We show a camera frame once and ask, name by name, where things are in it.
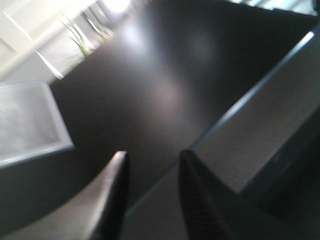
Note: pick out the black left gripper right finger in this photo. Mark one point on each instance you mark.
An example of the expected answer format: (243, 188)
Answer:
(212, 211)

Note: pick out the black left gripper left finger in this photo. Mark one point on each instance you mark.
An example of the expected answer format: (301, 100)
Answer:
(60, 197)

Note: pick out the white fridge door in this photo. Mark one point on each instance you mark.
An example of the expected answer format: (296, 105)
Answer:
(265, 147)

